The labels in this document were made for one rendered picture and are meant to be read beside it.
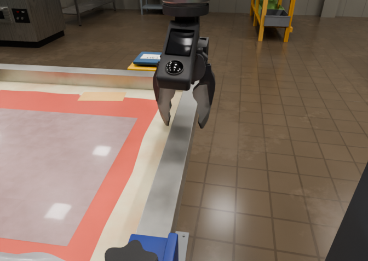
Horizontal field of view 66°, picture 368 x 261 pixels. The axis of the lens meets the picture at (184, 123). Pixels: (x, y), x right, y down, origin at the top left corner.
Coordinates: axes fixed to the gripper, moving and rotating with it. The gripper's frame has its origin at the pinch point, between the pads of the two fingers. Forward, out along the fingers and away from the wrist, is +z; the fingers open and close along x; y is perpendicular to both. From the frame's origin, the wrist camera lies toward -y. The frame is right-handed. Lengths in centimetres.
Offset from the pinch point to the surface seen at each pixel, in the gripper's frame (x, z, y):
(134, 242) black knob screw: -0.4, -7.8, -30.6
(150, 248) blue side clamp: -0.5, -1.9, -27.0
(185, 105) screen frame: 0.3, -0.8, 5.2
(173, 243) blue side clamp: -2.7, -2.8, -26.7
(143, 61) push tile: 17.1, 1.2, 35.3
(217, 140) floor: -7, 98, 137
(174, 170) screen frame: -0.6, -0.8, -14.1
